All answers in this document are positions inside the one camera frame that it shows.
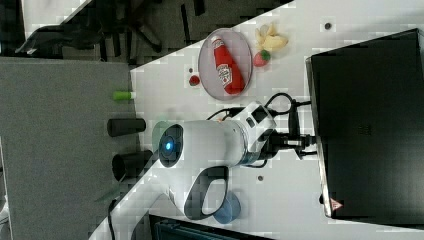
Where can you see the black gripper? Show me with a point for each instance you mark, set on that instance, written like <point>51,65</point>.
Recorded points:
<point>293,139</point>

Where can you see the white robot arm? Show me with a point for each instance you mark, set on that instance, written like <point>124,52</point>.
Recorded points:
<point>192,163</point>

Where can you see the black and steel toaster oven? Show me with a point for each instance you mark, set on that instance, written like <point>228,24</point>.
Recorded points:
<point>368,115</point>

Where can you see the pink strawberry toy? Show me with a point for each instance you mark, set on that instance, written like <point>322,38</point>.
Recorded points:
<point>261,58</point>

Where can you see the red ketchup bottle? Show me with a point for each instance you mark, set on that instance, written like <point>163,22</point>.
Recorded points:
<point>227,69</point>

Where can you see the blue cup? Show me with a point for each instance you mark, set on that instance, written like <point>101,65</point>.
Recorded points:
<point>230,209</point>

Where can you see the yellow peeled banana toy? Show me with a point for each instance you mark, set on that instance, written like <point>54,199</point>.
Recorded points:
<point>268,39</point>

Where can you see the small red strawberry toy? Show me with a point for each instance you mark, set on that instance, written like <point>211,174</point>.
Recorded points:
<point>194,80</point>

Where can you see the grey round plate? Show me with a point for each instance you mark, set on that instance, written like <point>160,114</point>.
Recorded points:
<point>239,49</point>

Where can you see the large black cylinder holder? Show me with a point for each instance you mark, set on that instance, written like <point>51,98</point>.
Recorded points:
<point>128,166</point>

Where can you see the small black cylinder cup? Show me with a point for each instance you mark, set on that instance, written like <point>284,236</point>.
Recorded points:
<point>121,127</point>

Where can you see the bright green object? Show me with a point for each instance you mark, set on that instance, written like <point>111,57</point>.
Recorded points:
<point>123,95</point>

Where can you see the green slotted spatula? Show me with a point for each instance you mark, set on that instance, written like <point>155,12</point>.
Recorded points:
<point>115,191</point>

